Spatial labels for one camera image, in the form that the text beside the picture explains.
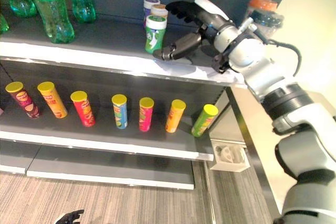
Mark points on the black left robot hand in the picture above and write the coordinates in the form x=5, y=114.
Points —
x=70, y=217

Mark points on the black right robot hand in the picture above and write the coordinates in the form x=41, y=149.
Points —
x=195, y=14

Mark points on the green gum jar white lid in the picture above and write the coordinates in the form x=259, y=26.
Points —
x=155, y=34

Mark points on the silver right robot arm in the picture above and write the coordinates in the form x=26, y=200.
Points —
x=294, y=119

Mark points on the brown gum jar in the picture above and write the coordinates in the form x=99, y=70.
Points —
x=159, y=10

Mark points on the purple gum jar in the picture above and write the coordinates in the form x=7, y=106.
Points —
x=149, y=6

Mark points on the orange chip can yellow lid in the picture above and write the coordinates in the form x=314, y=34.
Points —
x=174, y=117

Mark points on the grey metal shelf unit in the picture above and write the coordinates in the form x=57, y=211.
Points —
x=110, y=77

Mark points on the green chip can yellow lid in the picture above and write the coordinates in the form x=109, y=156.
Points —
x=203, y=121

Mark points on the red chip can yellow lid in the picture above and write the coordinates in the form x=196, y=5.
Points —
x=84, y=110

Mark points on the pink chip can yellow lid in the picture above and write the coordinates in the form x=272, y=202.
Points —
x=145, y=115

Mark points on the blue chip can yellow lid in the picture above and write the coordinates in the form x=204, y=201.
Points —
x=120, y=112

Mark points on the orange-yellow chip can yellow lid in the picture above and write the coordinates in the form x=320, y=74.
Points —
x=53, y=100

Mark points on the maroon chip can yellow lid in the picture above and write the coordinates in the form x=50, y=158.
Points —
x=24, y=100

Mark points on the white floor socket box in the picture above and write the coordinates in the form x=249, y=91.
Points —
x=229, y=157

